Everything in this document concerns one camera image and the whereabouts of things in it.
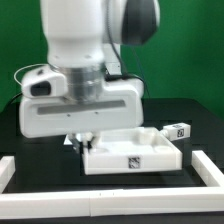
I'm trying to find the white camera cable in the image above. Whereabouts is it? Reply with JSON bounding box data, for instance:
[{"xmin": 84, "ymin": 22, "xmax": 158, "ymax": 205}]
[{"xmin": 13, "ymin": 63, "xmax": 51, "ymax": 88}]

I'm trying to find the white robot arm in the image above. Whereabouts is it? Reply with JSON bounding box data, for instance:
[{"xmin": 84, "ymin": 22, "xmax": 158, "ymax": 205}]
[{"xmin": 19, "ymin": 0, "xmax": 160, "ymax": 138}]

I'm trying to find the white square tabletop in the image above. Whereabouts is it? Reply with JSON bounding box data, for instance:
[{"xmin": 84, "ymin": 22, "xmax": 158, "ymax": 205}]
[{"xmin": 83, "ymin": 127, "xmax": 182, "ymax": 175}]

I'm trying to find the white U-shaped obstacle fence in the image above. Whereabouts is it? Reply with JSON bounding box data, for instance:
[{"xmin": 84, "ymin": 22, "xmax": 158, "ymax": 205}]
[{"xmin": 0, "ymin": 150, "xmax": 224, "ymax": 220}]

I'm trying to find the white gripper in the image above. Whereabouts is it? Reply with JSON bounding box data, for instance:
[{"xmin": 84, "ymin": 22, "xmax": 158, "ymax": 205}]
[{"xmin": 19, "ymin": 68, "xmax": 143, "ymax": 154}]

